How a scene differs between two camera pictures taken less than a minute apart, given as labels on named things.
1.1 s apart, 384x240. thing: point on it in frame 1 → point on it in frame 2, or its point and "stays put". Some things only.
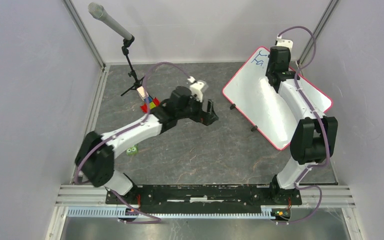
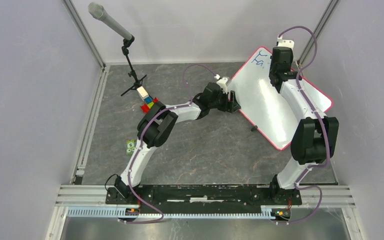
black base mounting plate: [238, 198] stays put
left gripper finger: [210, 106] → [232, 96]
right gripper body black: [268, 70] stays put
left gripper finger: [213, 118] → [235, 106]
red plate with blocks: [150, 102] stays put
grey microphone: [98, 11] stays put
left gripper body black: [194, 111] → [221, 102]
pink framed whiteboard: [249, 87] stays put
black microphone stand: [125, 51] stays put
